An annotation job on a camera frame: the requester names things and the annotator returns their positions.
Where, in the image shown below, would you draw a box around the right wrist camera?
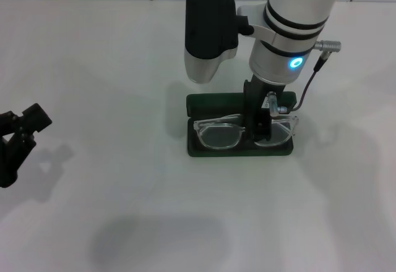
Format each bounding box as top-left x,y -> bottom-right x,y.
184,0 -> 256,85

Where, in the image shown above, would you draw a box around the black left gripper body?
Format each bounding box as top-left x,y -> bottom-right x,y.
0,135 -> 37,189

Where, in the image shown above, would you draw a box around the clear frame glasses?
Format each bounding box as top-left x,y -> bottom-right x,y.
192,113 -> 300,150

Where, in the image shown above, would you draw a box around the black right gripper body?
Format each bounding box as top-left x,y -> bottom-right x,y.
243,78 -> 288,122

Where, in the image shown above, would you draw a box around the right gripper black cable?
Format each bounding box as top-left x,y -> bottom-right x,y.
267,39 -> 342,117

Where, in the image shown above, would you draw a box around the green glasses case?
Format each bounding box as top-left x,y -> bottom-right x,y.
185,91 -> 298,158

